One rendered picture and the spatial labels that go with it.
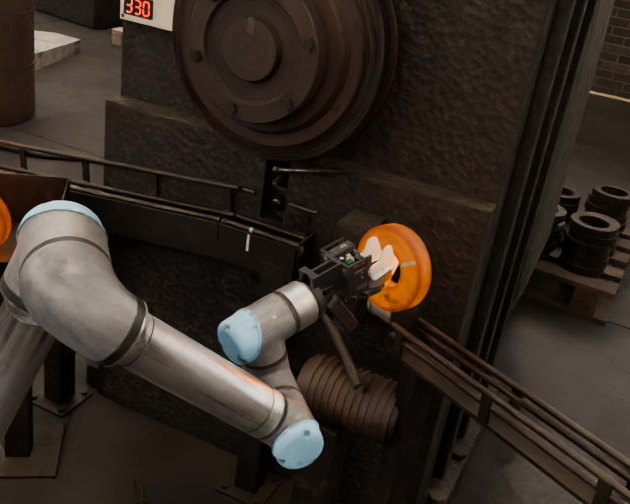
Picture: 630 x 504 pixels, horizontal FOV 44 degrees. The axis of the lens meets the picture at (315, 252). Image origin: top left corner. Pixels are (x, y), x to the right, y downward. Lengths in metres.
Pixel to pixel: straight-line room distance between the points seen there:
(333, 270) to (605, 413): 1.65
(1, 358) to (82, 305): 0.22
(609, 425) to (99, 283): 2.01
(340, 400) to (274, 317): 0.44
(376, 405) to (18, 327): 0.74
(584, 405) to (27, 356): 1.99
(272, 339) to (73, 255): 0.36
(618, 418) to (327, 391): 1.36
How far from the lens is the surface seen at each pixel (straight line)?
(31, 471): 2.14
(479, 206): 1.63
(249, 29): 1.51
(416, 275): 1.34
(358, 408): 1.59
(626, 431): 2.72
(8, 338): 1.14
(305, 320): 1.24
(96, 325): 0.98
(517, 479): 2.35
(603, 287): 3.27
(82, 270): 0.99
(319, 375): 1.61
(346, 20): 1.51
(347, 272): 1.26
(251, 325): 1.19
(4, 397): 1.19
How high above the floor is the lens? 1.43
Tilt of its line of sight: 26 degrees down
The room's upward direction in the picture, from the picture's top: 9 degrees clockwise
